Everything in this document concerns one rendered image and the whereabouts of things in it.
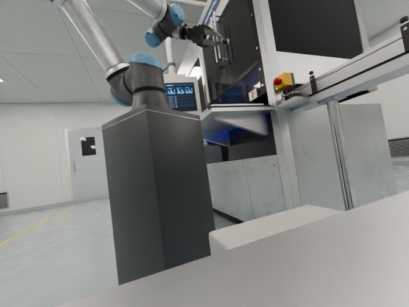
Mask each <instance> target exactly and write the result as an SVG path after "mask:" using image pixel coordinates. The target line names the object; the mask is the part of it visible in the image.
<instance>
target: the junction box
mask: <svg viewBox="0 0 409 307"><path fill-rule="evenodd" d="M342 212H344V211H339V210H333V209H328V208H322V207H318V206H312V205H304V206H300V207H297V208H294V209H290V210H287V211H283V212H280V213H276V214H272V215H269V216H265V217H261V218H258V219H254V220H251V221H247V222H243V223H240V224H236V225H232V226H229V227H225V228H221V229H218V230H214V231H211V232H210V233H209V245H210V249H211V255H214V254H216V253H220V252H223V251H225V250H229V249H232V248H235V247H238V246H241V245H244V244H247V243H250V242H253V241H257V240H259V239H262V238H266V237H268V236H272V235H275V234H278V233H281V232H283V231H287V230H290V229H293V228H296V227H299V226H302V225H305V224H309V223H311V222H315V221H318V220H320V219H324V218H326V217H329V216H333V215H335V214H339V213H342Z"/></svg>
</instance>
